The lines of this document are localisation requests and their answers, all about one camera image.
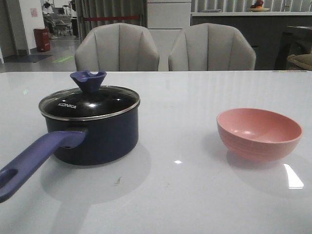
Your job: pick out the right grey chair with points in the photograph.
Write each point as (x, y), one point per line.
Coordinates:
(211, 47)

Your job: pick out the left grey chair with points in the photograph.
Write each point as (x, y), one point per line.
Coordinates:
(118, 47)

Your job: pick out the white cabinet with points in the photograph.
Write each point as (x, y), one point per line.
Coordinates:
(165, 18)

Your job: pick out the red trash bin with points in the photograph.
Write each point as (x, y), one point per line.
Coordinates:
(42, 39)

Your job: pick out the grey chair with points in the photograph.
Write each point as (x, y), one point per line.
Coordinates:
(118, 47)
(211, 47)

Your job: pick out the person in background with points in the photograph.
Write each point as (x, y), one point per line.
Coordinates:
(48, 20)

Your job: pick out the pink bowl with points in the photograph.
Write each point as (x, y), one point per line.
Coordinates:
(257, 134)

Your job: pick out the dark blue saucepan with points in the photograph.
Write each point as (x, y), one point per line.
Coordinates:
(83, 143)

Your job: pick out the fruit plate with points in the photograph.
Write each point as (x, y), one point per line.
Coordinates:
(258, 6)

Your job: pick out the glass lid with blue knob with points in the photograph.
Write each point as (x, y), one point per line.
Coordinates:
(90, 100)

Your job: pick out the beige sofa cushion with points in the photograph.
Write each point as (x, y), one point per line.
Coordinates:
(300, 62)

